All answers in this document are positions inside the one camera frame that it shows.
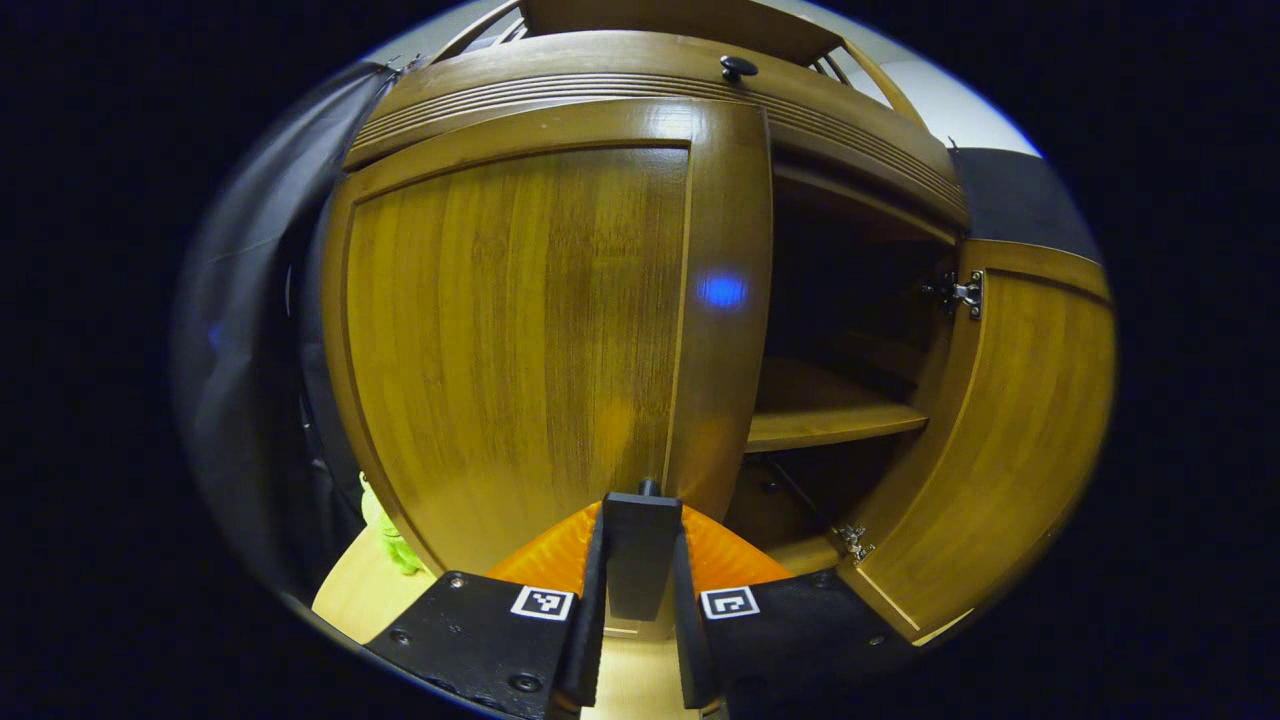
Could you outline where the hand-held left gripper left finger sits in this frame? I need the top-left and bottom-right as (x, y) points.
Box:
(362, 500), (608, 720)

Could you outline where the wooden inner shelf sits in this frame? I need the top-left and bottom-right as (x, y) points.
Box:
(745, 355), (931, 454)

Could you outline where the yellow-green small object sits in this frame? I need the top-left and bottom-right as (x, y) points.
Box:
(360, 472), (431, 578)

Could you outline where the black door handle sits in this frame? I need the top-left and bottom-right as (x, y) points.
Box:
(603, 478), (683, 623)

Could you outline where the wooden cabinet drawer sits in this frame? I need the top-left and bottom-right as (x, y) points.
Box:
(345, 30), (971, 226)

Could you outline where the wooden shoe cabinet door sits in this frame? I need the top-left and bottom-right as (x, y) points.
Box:
(835, 238), (1118, 646)
(320, 97), (776, 641)

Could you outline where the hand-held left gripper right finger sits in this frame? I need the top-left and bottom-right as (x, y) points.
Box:
(672, 505), (921, 720)

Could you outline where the wooden double-door shoe cabinet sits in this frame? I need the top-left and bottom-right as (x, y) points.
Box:
(340, 0), (971, 581)

